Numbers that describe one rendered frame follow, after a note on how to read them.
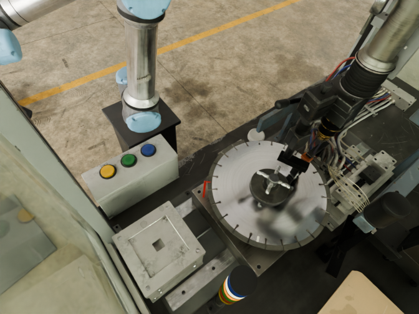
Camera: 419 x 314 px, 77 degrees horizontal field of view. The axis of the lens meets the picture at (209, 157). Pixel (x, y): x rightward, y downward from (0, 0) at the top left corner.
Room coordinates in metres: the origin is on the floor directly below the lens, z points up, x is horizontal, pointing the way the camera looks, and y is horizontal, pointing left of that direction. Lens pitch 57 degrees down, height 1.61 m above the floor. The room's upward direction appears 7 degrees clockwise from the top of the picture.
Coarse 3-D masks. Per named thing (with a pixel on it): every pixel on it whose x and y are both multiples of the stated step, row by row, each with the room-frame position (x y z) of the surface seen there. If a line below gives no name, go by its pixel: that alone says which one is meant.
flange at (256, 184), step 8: (256, 176) 0.38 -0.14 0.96; (280, 176) 0.39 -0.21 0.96; (256, 184) 0.35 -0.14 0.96; (264, 184) 0.35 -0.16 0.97; (280, 184) 0.36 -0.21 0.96; (256, 192) 0.33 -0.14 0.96; (264, 192) 0.33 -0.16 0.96; (272, 192) 0.34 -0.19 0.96; (280, 192) 0.34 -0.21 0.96; (288, 192) 0.34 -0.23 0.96; (264, 200) 0.31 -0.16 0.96; (272, 200) 0.31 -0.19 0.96; (280, 200) 0.32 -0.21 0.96
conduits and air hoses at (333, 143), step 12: (384, 84) 1.08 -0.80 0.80; (384, 96) 1.00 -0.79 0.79; (396, 96) 1.01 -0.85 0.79; (408, 96) 1.01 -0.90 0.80; (372, 108) 0.94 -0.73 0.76; (360, 120) 0.86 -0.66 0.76; (312, 132) 0.62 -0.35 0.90; (312, 144) 0.58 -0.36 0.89; (336, 144) 0.57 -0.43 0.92; (324, 156) 0.52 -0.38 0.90; (336, 156) 0.51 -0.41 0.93; (360, 156) 0.59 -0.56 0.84; (348, 168) 0.53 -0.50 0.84; (336, 180) 0.42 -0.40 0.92
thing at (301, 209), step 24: (240, 144) 0.50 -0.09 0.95; (264, 144) 0.51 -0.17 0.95; (216, 168) 0.40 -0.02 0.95; (240, 168) 0.41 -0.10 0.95; (264, 168) 0.42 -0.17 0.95; (288, 168) 0.43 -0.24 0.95; (312, 168) 0.44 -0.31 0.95; (216, 192) 0.32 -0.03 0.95; (240, 192) 0.33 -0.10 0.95; (312, 192) 0.36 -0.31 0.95; (240, 216) 0.26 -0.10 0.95; (264, 216) 0.27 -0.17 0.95; (288, 216) 0.28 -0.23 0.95; (312, 216) 0.28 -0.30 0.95; (264, 240) 0.20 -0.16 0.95; (288, 240) 0.21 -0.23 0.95
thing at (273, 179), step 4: (276, 168) 0.39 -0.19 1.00; (260, 172) 0.37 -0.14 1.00; (276, 172) 0.38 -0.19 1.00; (264, 176) 0.36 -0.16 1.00; (268, 176) 0.36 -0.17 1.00; (272, 176) 0.36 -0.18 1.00; (276, 176) 0.36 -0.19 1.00; (268, 180) 0.35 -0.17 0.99; (272, 180) 0.35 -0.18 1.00; (276, 180) 0.35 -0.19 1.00; (268, 184) 0.35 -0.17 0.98; (272, 184) 0.34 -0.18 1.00; (276, 184) 0.35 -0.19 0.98; (284, 184) 0.34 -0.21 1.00; (288, 184) 0.34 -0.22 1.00; (268, 188) 0.33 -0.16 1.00; (268, 192) 0.32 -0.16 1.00
